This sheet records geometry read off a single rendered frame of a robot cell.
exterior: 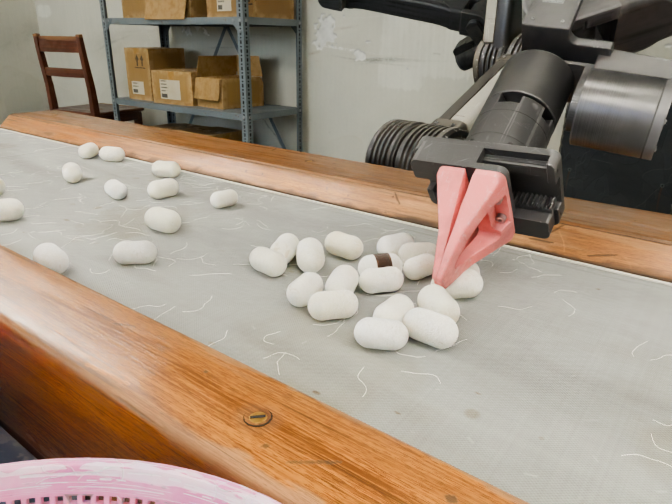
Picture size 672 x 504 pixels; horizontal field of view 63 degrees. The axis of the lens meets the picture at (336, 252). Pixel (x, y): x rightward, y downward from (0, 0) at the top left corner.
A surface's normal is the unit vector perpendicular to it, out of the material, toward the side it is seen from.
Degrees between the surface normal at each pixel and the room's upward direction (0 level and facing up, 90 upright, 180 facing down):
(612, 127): 102
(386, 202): 45
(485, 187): 59
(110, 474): 75
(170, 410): 0
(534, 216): 37
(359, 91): 90
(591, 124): 108
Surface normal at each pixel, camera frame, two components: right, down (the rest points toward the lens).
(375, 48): -0.58, 0.28
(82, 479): -0.01, 0.11
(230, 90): 0.74, 0.25
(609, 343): 0.02, -0.93
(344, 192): -0.41, -0.46
